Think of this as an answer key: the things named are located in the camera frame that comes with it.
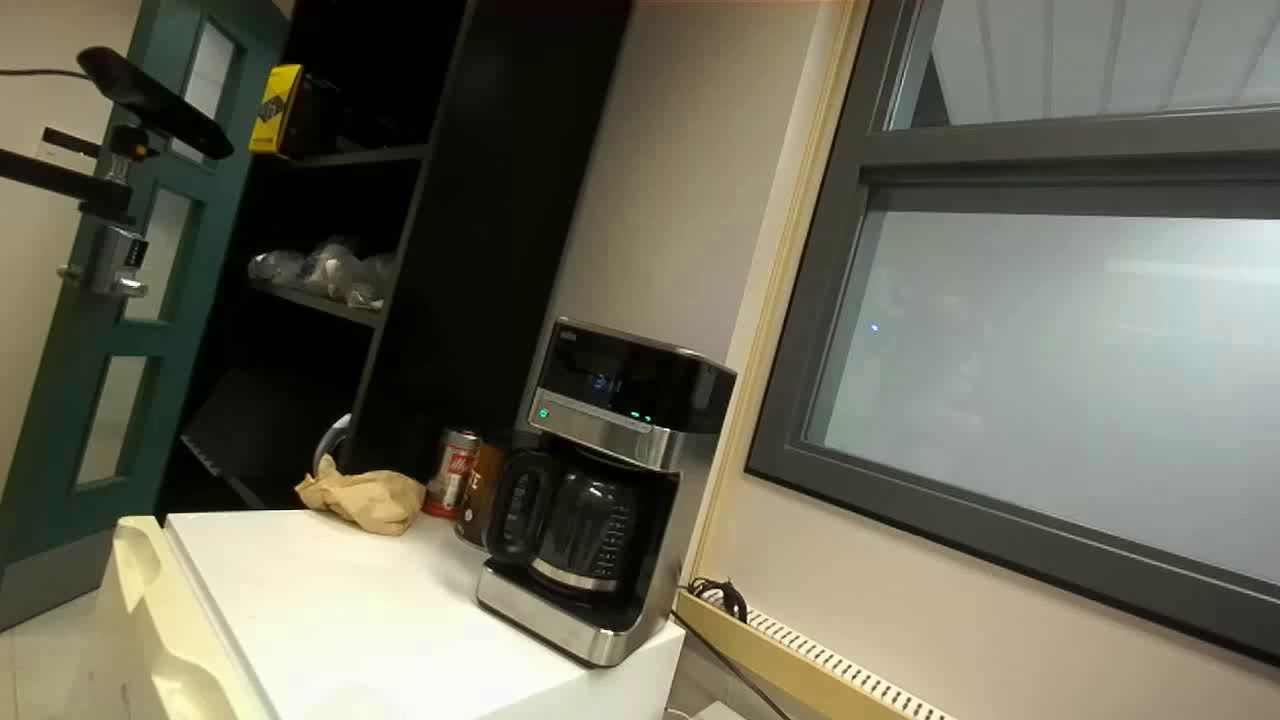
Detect black silver coffee maker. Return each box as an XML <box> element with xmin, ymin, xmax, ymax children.
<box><xmin>471</xmin><ymin>316</ymin><xmax>740</xmax><ymax>673</ymax></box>

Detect glass coffee carafe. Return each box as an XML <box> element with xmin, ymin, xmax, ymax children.
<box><xmin>487</xmin><ymin>446</ymin><xmax>655</xmax><ymax>601</ymax></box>

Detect brown glass jar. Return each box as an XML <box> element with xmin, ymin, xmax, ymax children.
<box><xmin>454</xmin><ymin>437</ymin><xmax>508</xmax><ymax>550</ymax></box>

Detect red drink can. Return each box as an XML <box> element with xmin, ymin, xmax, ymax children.
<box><xmin>421</xmin><ymin>429</ymin><xmax>485</xmax><ymax>524</ymax></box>

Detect black shelf unit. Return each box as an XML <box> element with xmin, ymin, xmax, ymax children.
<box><xmin>157</xmin><ymin>0</ymin><xmax>634</xmax><ymax>515</ymax></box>

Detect crumpled brown paper bag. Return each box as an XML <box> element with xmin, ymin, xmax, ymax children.
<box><xmin>291</xmin><ymin>451</ymin><xmax>428</xmax><ymax>539</ymax></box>

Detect clear plastic items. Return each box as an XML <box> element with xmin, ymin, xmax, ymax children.
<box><xmin>244</xmin><ymin>236</ymin><xmax>400</xmax><ymax>323</ymax></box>

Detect beige perforated vent strip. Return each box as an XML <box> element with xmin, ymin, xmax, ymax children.
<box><xmin>670</xmin><ymin>584</ymin><xmax>960</xmax><ymax>720</ymax></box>

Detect white cabinet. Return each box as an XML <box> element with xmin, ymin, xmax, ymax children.
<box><xmin>106</xmin><ymin>503</ymin><xmax>689</xmax><ymax>720</ymax></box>

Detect yellow box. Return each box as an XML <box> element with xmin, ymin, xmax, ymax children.
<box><xmin>247</xmin><ymin>59</ymin><xmax>306</xmax><ymax>162</ymax></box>

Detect green door with glass panels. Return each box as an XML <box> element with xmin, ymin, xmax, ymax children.
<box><xmin>0</xmin><ymin>0</ymin><xmax>291</xmax><ymax>573</ymax></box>

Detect black power cord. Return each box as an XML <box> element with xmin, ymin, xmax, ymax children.
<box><xmin>689</xmin><ymin>577</ymin><xmax>753</xmax><ymax>627</ymax></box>

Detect grey curved cable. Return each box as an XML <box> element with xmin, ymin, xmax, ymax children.
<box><xmin>306</xmin><ymin>410</ymin><xmax>359</xmax><ymax>471</ymax></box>

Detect silver door handle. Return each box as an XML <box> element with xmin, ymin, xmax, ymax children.
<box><xmin>56</xmin><ymin>217</ymin><xmax>152</xmax><ymax>304</ymax></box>

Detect black camera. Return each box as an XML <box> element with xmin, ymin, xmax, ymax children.
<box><xmin>71</xmin><ymin>44</ymin><xmax>240</xmax><ymax>165</ymax></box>

